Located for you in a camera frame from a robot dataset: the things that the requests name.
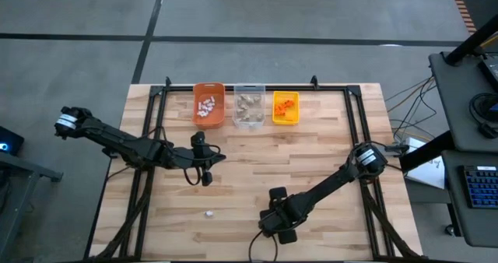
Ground grey desk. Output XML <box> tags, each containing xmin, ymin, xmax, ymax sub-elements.
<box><xmin>441</xmin><ymin>149</ymin><xmax>498</xmax><ymax>249</ymax></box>
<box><xmin>427</xmin><ymin>51</ymin><xmax>498</xmax><ymax>153</ymax></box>

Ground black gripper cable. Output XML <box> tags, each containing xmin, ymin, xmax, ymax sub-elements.
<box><xmin>182</xmin><ymin>167</ymin><xmax>203</xmax><ymax>187</ymax></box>
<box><xmin>247</xmin><ymin>230</ymin><xmax>279</xmax><ymax>263</ymax></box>

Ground black diagonal pole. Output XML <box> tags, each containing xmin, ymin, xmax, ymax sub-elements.
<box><xmin>444</xmin><ymin>12</ymin><xmax>498</xmax><ymax>66</ymax></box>

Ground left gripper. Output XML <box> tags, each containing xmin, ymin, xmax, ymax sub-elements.
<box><xmin>170</xmin><ymin>130</ymin><xmax>227</xmax><ymax>187</ymax></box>

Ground black laptop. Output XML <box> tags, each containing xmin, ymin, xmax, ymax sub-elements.
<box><xmin>477</xmin><ymin>54</ymin><xmax>498</xmax><ymax>93</ymax></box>

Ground clear plastic bin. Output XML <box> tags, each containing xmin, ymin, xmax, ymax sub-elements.
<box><xmin>232</xmin><ymin>82</ymin><xmax>267</xmax><ymax>129</ymax></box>

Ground backlit black keyboard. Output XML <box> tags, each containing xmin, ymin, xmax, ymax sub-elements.
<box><xmin>462</xmin><ymin>164</ymin><xmax>498</xmax><ymax>210</ymax></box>

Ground black round headset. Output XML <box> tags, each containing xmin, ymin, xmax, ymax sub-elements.
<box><xmin>468</xmin><ymin>93</ymin><xmax>498</xmax><ymax>140</ymax></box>

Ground black desk leg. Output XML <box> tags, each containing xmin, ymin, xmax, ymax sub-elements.
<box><xmin>398</xmin><ymin>130</ymin><xmax>444</xmax><ymax>174</ymax></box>

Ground grey metal stand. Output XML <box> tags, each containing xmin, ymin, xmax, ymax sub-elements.
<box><xmin>0</xmin><ymin>152</ymin><xmax>64</xmax><ymax>262</ymax></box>

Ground orange plastic bin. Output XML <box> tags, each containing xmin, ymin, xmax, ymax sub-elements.
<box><xmin>192</xmin><ymin>82</ymin><xmax>226</xmax><ymax>130</ymax></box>

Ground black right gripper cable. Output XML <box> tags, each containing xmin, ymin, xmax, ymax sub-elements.
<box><xmin>247</xmin><ymin>230</ymin><xmax>279</xmax><ymax>263</ymax></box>

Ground black computer tower blue light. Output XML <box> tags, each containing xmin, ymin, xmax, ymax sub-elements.
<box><xmin>0</xmin><ymin>125</ymin><xmax>25</xmax><ymax>157</ymax></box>

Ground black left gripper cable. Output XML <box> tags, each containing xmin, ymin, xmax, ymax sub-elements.
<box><xmin>182</xmin><ymin>167</ymin><xmax>203</xmax><ymax>187</ymax></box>

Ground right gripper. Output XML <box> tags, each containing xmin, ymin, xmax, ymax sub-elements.
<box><xmin>258</xmin><ymin>186</ymin><xmax>312</xmax><ymax>245</ymax></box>

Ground loose floor cables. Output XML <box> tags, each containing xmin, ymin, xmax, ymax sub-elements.
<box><xmin>384</xmin><ymin>75</ymin><xmax>437</xmax><ymax>143</ymax></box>

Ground yellow plastic basket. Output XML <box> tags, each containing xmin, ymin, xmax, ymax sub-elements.
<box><xmin>272</xmin><ymin>90</ymin><xmax>301</xmax><ymax>126</ymax></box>

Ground white paper sheet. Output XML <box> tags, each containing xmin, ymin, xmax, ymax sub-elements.
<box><xmin>404</xmin><ymin>136</ymin><xmax>447</xmax><ymax>190</ymax></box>

